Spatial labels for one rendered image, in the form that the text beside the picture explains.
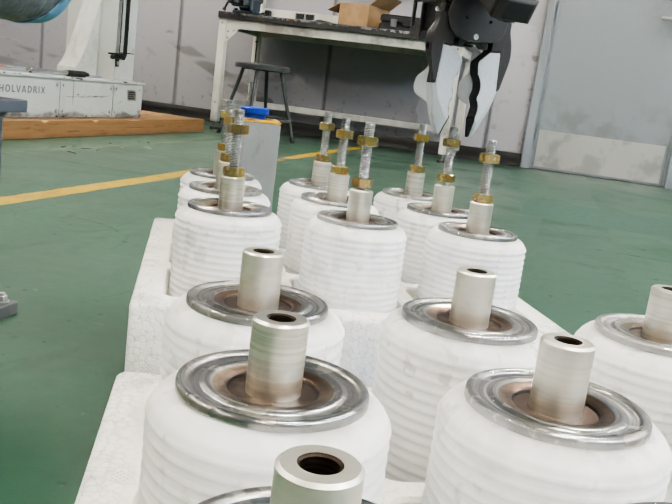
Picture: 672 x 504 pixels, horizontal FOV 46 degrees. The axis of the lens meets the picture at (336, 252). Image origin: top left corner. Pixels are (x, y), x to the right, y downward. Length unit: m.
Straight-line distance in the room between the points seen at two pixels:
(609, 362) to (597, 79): 5.27
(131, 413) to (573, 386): 0.24
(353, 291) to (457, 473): 0.40
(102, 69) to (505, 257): 3.80
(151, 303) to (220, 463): 0.40
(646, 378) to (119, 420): 0.28
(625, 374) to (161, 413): 0.26
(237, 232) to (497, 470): 0.42
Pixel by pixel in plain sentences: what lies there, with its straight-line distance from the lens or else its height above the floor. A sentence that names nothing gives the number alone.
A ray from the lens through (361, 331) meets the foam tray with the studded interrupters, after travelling 0.69.
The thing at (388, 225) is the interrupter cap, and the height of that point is 0.25.
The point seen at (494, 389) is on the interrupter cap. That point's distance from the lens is 0.35.
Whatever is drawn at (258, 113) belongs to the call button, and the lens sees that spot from 1.11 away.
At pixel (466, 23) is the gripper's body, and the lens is 0.86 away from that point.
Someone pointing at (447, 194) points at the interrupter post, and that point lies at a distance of 0.87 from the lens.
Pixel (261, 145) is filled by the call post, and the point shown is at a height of 0.28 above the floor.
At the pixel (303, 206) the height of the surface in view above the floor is 0.25.
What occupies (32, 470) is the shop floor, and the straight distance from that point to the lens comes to 0.79.
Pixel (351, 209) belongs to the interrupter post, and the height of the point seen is 0.26.
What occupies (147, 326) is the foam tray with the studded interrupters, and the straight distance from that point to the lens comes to 0.67.
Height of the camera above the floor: 0.37
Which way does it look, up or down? 12 degrees down
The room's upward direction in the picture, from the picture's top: 7 degrees clockwise
